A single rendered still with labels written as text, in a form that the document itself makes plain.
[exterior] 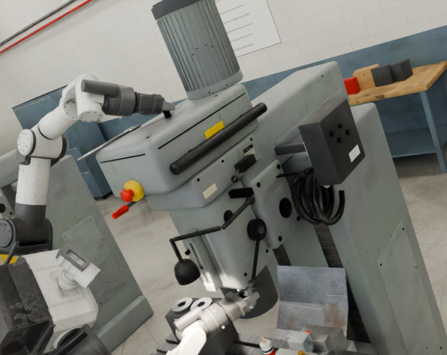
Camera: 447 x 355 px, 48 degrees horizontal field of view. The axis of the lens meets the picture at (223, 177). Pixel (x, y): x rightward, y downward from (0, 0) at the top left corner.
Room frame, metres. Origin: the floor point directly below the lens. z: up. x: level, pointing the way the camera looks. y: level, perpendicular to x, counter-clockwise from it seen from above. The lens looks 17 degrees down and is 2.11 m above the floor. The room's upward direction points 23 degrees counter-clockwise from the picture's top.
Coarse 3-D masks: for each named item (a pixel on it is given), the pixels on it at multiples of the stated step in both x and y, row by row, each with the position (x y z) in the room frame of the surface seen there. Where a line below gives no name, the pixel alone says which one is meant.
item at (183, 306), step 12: (180, 300) 1.88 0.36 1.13; (192, 300) 1.87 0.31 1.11; (204, 300) 1.80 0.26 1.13; (216, 300) 1.79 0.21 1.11; (168, 312) 1.86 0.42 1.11; (180, 312) 1.80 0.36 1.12; (216, 336) 1.71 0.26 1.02; (228, 336) 1.75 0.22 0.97; (204, 348) 1.75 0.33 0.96; (216, 348) 1.72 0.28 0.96; (228, 348) 1.73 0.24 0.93
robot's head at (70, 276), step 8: (72, 256) 1.35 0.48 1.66; (64, 264) 1.34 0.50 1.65; (72, 264) 1.33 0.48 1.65; (80, 264) 1.33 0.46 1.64; (64, 272) 1.37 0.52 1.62; (72, 272) 1.33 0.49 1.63; (80, 272) 1.32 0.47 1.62; (88, 272) 1.32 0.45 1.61; (96, 272) 1.33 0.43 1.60; (64, 280) 1.35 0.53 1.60; (72, 280) 1.35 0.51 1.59; (80, 280) 1.32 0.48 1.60; (88, 280) 1.31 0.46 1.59
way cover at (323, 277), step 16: (304, 272) 1.81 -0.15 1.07; (320, 272) 1.76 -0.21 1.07; (336, 272) 1.71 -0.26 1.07; (288, 288) 1.85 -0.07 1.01; (304, 288) 1.79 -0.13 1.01; (320, 288) 1.74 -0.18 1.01; (336, 288) 1.69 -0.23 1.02; (288, 304) 1.83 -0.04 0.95; (304, 304) 1.78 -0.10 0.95; (320, 304) 1.73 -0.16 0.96; (336, 304) 1.68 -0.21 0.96; (288, 320) 1.79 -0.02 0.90; (304, 320) 1.74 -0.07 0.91; (320, 320) 1.69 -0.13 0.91; (336, 320) 1.64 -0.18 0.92
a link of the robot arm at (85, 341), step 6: (84, 342) 1.24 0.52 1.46; (90, 342) 1.24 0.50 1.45; (78, 348) 1.23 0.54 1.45; (84, 348) 1.23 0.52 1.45; (90, 348) 1.22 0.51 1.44; (66, 354) 1.23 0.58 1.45; (72, 354) 1.22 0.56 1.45; (78, 354) 1.21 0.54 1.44; (84, 354) 1.21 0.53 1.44; (90, 354) 1.21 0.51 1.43; (96, 354) 1.21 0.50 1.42
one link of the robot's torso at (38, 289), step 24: (24, 264) 1.38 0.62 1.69; (48, 264) 1.41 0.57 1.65; (0, 288) 1.28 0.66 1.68; (24, 288) 1.31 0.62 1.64; (48, 288) 1.34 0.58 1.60; (72, 288) 1.37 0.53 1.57; (0, 312) 1.22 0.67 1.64; (24, 312) 1.25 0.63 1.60; (48, 312) 1.28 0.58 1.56; (72, 312) 1.31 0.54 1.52; (96, 312) 1.35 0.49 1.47; (0, 336) 1.21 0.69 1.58; (24, 336) 1.25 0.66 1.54; (48, 336) 1.26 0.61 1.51
